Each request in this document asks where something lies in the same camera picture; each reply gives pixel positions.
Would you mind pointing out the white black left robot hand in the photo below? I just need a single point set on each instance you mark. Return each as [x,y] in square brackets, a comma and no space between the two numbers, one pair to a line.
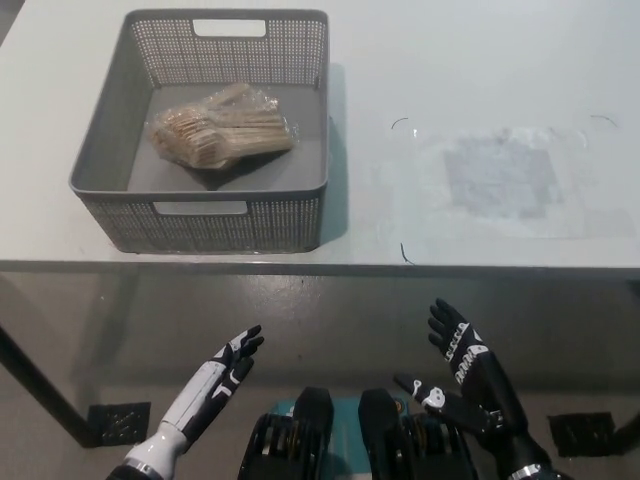
[210,385]

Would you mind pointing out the clear bag of wooden cutlery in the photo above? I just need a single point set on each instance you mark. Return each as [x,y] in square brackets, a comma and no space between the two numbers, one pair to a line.
[225,132]

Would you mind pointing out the grey perforated plastic basket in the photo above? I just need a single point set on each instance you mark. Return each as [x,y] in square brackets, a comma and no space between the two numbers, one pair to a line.
[300,150]

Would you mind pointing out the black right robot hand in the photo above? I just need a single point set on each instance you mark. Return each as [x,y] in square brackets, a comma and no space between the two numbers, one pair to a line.
[480,370]

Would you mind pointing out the black teal robot torso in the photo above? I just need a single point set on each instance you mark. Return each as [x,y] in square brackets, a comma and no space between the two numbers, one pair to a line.
[360,440]

